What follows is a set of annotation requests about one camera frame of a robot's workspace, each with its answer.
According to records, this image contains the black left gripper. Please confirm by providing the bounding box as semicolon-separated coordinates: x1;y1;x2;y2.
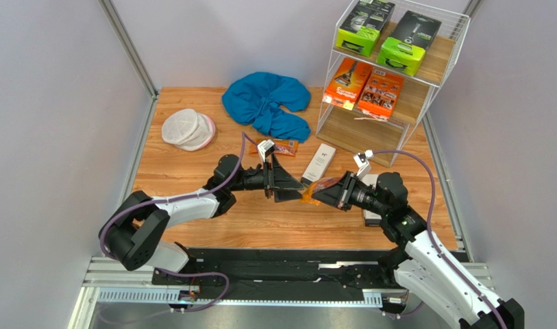
229;154;304;203

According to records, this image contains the orange razor bag vertical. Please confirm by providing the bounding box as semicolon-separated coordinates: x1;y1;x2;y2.
300;178;341;206

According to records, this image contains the orange razor bag horizontal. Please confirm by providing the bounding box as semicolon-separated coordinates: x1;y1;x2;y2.
248;138;299;157

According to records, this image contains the orange razor box back side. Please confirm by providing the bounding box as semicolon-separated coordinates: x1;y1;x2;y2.
356;68;405;121

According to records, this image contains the orange Gillette Fusion5 box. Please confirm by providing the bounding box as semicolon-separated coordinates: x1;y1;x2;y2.
323;57;373;110

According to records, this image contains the black green Gillette Labs box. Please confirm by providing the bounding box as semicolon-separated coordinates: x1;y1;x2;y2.
377;10;442;76

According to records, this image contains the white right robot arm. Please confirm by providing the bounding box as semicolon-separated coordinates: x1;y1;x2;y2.
304;171;525;328

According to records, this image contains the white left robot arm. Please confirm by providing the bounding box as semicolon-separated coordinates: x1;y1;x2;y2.
99;154;304;273

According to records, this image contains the black green box on shelf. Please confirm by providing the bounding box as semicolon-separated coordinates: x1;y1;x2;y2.
334;1;396;57

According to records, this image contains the white tall box near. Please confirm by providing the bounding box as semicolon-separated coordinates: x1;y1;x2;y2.
300;143;336;186

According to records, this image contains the white tall box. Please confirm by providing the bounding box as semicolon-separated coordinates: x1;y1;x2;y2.
300;143;336;186
362;174;382;227

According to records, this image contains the white tall box far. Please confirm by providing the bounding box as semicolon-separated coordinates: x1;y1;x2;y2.
362;174;382;227

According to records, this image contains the blue cloth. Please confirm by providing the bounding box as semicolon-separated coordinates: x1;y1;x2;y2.
221;72;311;143

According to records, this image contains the white mesh laundry bag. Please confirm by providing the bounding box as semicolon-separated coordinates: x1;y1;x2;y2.
161;108;216;151

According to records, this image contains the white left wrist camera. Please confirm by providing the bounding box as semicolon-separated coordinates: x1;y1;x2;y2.
256;139;275;163

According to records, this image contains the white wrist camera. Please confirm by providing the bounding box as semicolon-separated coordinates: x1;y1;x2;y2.
353;149;374;179
256;139;275;163

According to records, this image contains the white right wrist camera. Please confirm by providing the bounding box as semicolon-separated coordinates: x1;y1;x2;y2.
353;149;374;179

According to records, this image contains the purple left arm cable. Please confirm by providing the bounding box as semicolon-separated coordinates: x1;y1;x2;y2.
98;132;261;313

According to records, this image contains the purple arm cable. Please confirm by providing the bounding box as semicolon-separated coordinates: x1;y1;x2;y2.
367;149;509;329
98;132;261;313

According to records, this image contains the black mounting rail base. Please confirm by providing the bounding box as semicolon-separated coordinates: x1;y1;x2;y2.
84;246;498;316

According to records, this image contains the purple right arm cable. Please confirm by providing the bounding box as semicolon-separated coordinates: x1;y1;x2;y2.
367;149;509;329

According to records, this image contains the white wire wooden shelf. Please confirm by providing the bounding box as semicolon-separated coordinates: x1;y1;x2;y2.
316;1;471;167

